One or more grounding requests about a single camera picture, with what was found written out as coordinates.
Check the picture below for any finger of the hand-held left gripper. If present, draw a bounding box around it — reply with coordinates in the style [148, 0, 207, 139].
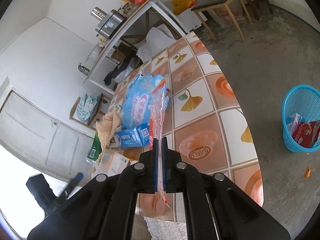
[58, 172, 83, 202]

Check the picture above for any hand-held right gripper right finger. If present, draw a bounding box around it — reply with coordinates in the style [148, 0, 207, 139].
[161, 137, 292, 240]

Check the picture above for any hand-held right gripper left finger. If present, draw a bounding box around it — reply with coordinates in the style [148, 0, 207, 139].
[27, 138, 159, 240]

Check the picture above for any green plastic bottle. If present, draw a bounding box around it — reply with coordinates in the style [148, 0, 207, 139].
[86, 129, 105, 164]

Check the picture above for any clear red plastic wrapper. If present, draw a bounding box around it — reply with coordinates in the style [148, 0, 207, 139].
[149, 76, 173, 212]

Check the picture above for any blue mesh wastebasket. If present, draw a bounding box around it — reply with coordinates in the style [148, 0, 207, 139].
[282, 84, 320, 153]

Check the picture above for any blue milk carton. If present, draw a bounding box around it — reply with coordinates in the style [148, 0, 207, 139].
[110, 122, 150, 148]

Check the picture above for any white cardboard box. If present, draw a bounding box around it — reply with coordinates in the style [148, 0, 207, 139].
[96, 150, 130, 178]

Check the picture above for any tile-patterned dining table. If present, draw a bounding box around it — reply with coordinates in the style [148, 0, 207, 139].
[112, 31, 264, 222]

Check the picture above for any white door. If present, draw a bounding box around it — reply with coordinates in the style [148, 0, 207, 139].
[0, 87, 98, 175]

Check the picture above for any beige cloth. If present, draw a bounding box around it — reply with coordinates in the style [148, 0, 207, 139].
[96, 110, 124, 160]

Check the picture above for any white fluffy towel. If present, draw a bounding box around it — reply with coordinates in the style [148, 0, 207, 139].
[144, 216, 190, 240]

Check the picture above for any blue tissue package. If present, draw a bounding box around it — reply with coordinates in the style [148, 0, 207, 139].
[117, 71, 170, 130]

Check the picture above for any floral cushion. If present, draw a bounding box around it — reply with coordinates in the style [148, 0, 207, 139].
[76, 94, 98, 124]

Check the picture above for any wooden chair with cushion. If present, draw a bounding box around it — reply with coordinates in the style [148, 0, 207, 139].
[69, 94, 112, 125]

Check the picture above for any black cloth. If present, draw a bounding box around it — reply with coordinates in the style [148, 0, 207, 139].
[104, 55, 140, 85]

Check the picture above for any steel flask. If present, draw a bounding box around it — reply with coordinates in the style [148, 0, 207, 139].
[78, 62, 91, 75]

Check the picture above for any brown cardboard box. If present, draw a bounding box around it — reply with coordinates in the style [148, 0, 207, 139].
[111, 41, 137, 62]

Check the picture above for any white sack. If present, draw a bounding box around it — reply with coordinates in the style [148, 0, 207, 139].
[136, 26, 175, 63]

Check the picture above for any white long side table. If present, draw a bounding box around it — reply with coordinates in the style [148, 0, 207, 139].
[84, 0, 190, 93]

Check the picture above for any red snack packet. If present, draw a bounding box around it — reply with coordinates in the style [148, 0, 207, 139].
[291, 120, 320, 148]

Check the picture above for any white chest freezer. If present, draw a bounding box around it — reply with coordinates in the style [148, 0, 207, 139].
[164, 0, 203, 34]

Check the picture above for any steel rice cooker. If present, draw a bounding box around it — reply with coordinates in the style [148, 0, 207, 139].
[96, 9, 125, 37]

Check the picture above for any steel cup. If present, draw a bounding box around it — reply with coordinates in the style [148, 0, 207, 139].
[90, 7, 107, 20]

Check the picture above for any yellow plastic bag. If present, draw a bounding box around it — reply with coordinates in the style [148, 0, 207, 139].
[172, 0, 198, 14]

